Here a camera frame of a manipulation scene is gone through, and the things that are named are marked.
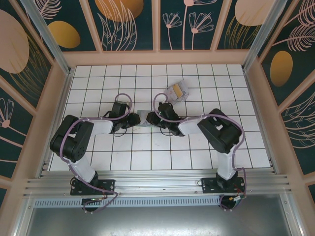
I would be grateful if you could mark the clear bag with yellow item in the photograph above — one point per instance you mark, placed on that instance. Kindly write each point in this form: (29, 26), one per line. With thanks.
(172, 97)

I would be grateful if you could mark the yellow credit card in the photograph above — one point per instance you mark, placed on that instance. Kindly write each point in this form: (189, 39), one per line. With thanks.
(178, 91)

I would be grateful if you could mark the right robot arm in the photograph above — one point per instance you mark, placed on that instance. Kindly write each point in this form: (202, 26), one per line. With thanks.
(189, 126)

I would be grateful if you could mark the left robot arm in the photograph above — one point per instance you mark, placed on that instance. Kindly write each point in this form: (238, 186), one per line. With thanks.
(103, 126)

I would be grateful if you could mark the grey metal sheet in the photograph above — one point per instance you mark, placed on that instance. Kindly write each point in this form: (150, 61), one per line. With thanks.
(157, 221)

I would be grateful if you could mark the small green circuit board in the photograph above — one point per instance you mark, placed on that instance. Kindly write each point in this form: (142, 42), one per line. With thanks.
(240, 197)

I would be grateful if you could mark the aluminium mounting rail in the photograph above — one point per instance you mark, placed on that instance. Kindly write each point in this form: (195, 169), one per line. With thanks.
(157, 182)

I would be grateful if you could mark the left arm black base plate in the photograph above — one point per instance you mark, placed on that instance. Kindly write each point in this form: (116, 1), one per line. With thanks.
(108, 184)

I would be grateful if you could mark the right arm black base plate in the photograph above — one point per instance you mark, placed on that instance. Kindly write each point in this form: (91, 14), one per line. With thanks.
(208, 183)

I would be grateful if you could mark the aluminium corner post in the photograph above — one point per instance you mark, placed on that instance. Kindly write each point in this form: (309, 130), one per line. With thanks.
(260, 37)
(49, 37)

